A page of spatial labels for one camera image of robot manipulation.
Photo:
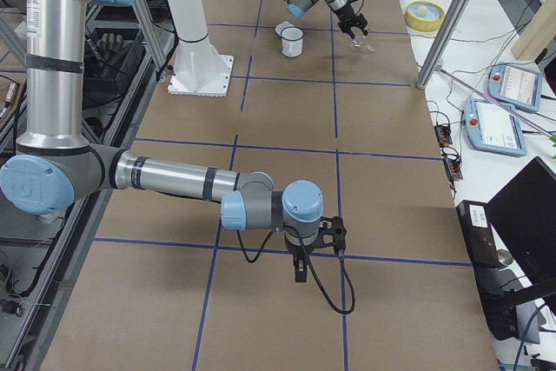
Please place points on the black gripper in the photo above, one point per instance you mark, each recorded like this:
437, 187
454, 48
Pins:
299, 254
346, 14

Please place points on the white enamel cup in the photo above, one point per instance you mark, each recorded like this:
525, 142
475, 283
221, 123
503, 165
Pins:
291, 41

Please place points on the white cup lid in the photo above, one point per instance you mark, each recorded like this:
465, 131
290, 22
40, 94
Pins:
280, 27

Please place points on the yellow rimmed bowl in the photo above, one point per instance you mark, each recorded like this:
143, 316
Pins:
424, 16

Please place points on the near teach pendant tablet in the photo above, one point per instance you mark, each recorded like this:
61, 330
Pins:
490, 128

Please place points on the teach pendant tablet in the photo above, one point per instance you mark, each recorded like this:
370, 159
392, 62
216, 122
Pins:
490, 128
518, 86

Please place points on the far teach pendant tablet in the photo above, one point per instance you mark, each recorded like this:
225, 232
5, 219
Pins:
518, 86

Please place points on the black desktop box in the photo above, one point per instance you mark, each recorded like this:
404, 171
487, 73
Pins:
478, 234

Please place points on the metal reacher grabber stick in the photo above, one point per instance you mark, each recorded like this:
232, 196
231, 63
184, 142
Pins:
484, 96

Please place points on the black monitor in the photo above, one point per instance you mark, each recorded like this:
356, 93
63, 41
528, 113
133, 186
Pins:
523, 215

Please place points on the aluminium frame post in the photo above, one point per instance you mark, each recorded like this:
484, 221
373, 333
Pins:
445, 32

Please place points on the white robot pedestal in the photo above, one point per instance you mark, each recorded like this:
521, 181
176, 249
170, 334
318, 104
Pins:
198, 69

